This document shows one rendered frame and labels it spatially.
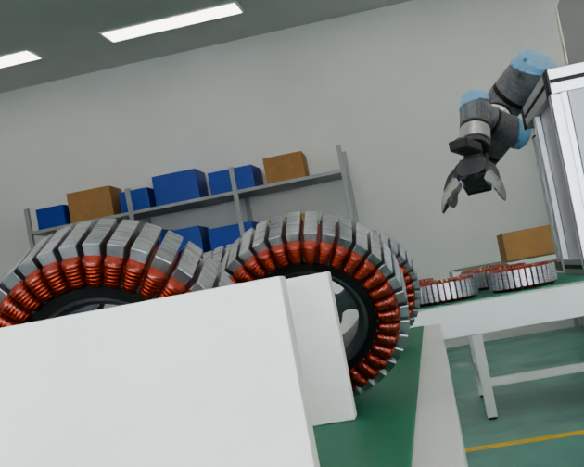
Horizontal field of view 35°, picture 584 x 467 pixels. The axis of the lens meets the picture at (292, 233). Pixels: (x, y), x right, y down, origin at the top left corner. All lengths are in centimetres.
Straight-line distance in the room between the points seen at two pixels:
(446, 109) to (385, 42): 88
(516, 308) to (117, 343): 116
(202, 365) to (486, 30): 879
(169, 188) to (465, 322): 726
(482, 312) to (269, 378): 114
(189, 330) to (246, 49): 890
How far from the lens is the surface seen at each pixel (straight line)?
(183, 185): 858
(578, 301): 146
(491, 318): 145
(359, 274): 50
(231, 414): 32
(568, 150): 169
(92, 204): 885
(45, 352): 34
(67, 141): 958
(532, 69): 272
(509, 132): 239
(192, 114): 921
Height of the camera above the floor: 82
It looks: 3 degrees up
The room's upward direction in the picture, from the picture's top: 10 degrees counter-clockwise
